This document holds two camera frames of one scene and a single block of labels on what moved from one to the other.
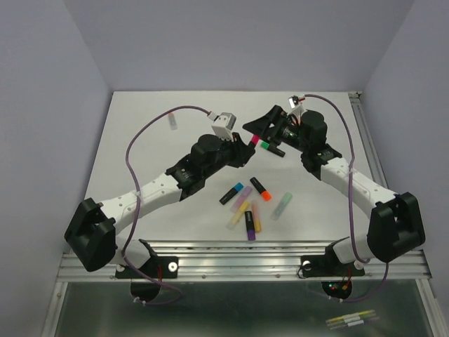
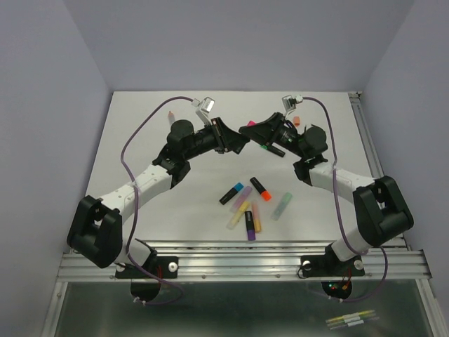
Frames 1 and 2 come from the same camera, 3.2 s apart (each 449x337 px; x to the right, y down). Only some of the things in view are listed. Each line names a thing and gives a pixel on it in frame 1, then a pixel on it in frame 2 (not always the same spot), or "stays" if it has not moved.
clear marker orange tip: [172, 123] stays
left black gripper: [241, 152] to [226, 139]
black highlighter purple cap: [250, 225] stays
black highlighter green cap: [266, 146] stays
